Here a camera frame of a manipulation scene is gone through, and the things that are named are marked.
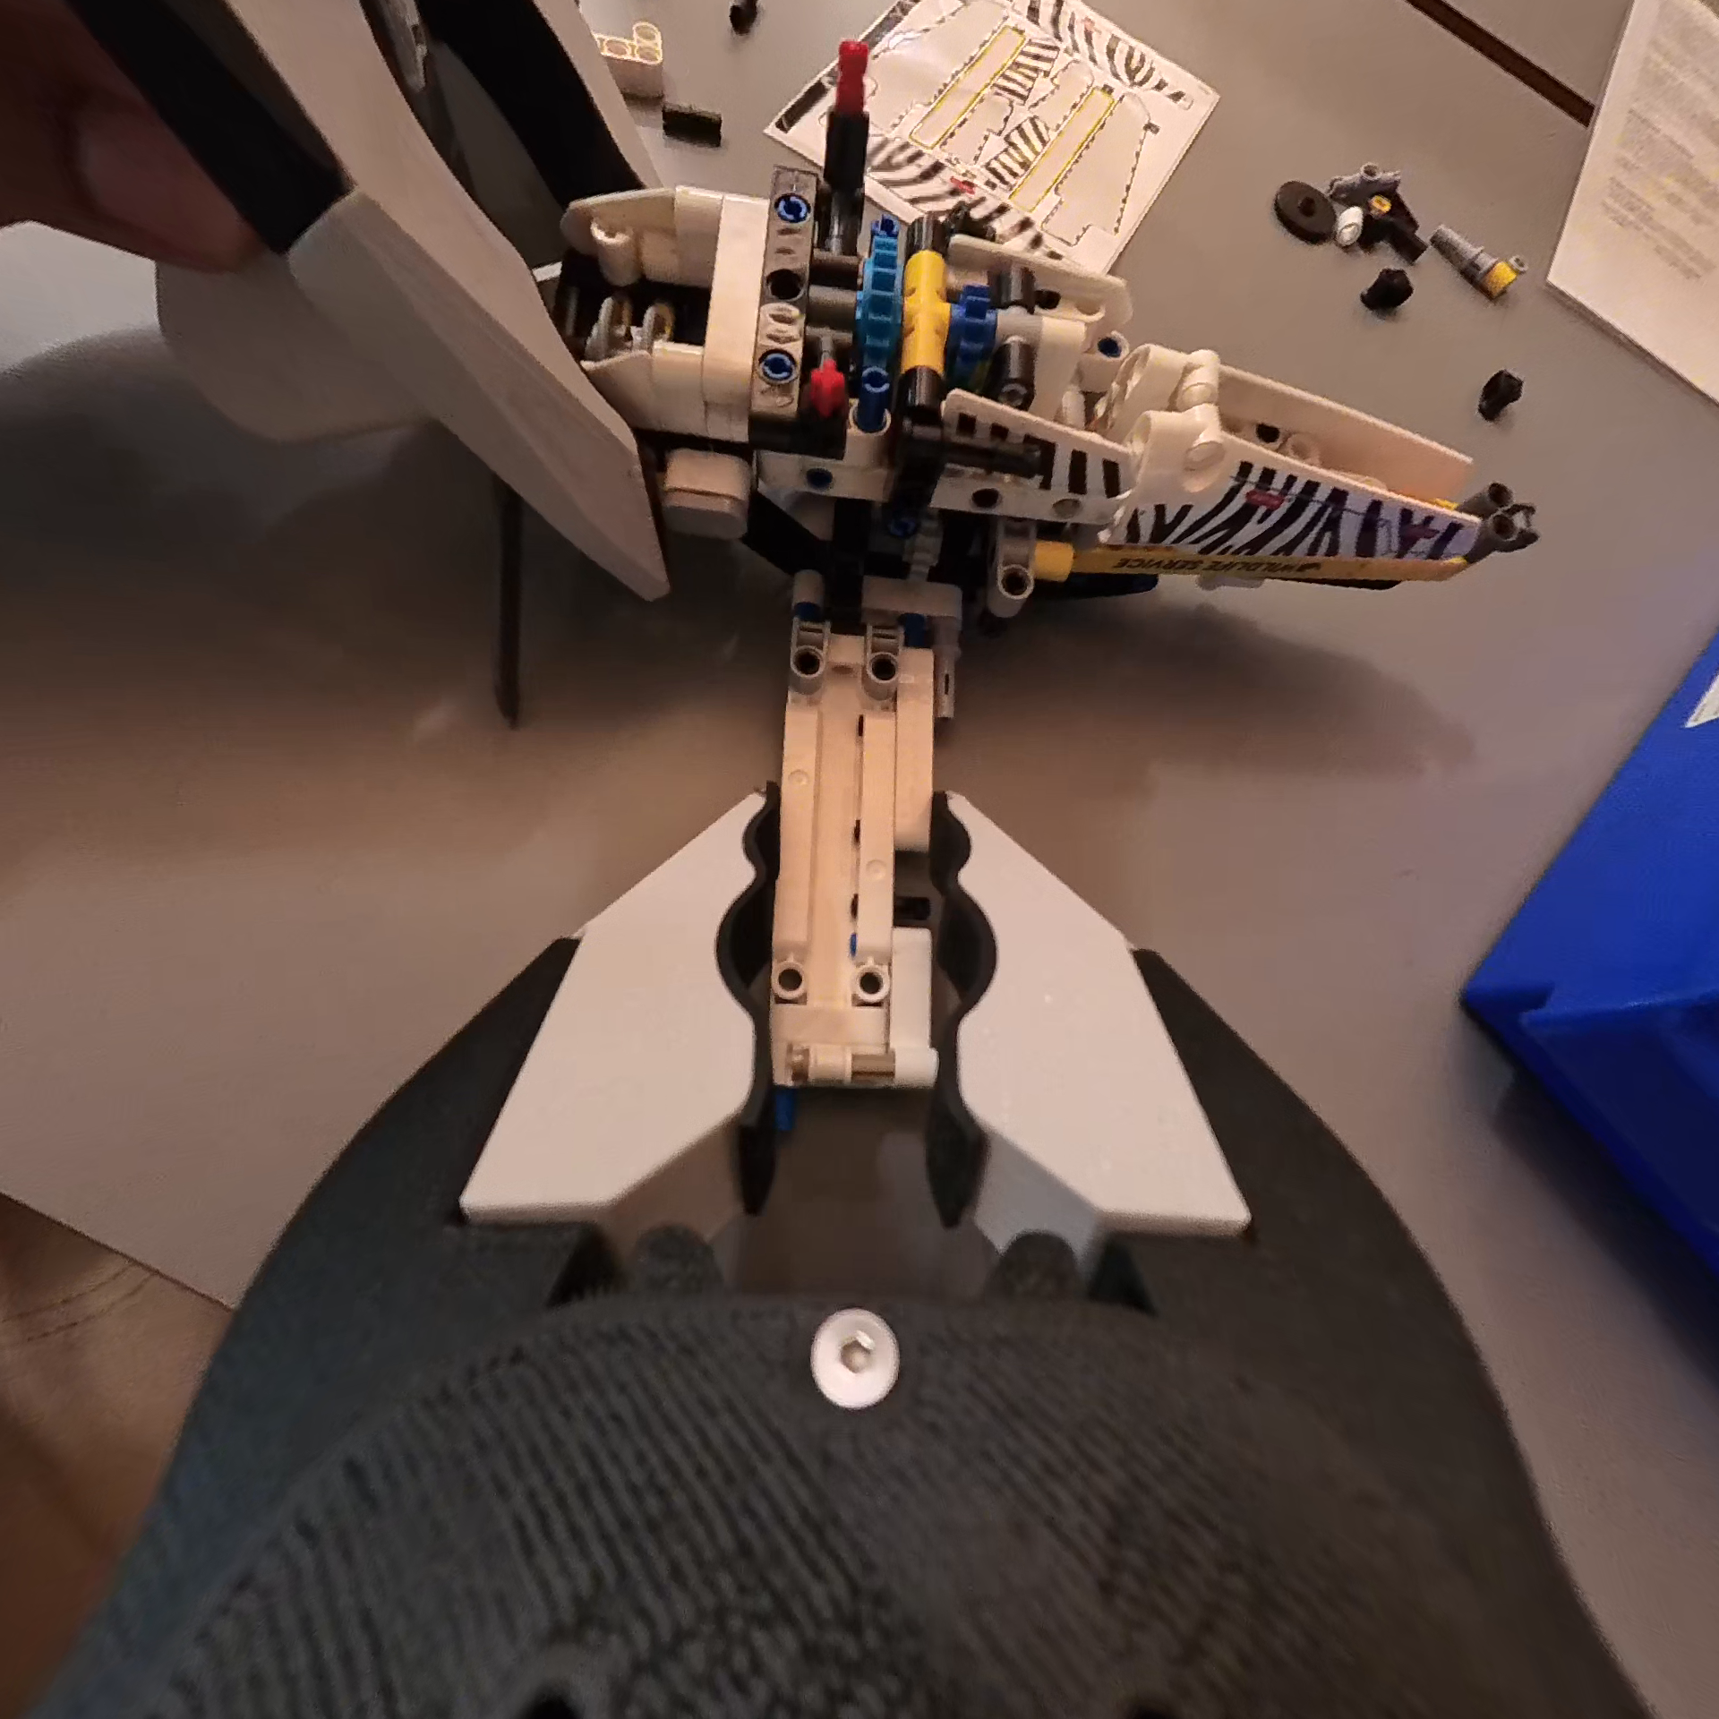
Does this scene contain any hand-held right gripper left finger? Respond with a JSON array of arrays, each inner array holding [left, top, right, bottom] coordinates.
[[457, 792, 783, 1233]]

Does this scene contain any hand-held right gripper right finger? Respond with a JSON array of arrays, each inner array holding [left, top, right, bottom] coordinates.
[[923, 792, 1257, 1247]]

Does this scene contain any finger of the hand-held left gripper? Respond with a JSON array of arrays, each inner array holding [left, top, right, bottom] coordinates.
[[286, 187, 675, 604], [360, 0, 669, 270]]

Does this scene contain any lego airplane body with propeller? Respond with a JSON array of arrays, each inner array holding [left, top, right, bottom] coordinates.
[[490, 37, 1145, 734]]

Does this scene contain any white lego wing assembly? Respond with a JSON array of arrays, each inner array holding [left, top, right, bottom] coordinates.
[[765, 602, 963, 1133]]

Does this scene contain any small lego piece cluster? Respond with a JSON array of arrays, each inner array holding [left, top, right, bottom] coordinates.
[[1329, 164, 1428, 265]]

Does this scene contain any grey yellow lego connector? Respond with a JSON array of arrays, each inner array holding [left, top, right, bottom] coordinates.
[[1431, 226, 1527, 298]]

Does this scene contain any person's left hand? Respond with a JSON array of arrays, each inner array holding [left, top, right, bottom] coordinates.
[[0, 0, 265, 280]]

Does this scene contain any blue plastic bin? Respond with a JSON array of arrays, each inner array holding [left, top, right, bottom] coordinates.
[[1460, 631, 1719, 1278]]

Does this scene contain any zebra sticker sheet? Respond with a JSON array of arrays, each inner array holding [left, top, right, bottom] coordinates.
[[762, 0, 1222, 273]]

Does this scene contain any printed paper sheet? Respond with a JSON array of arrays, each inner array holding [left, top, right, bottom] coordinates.
[[1546, 0, 1719, 406]]

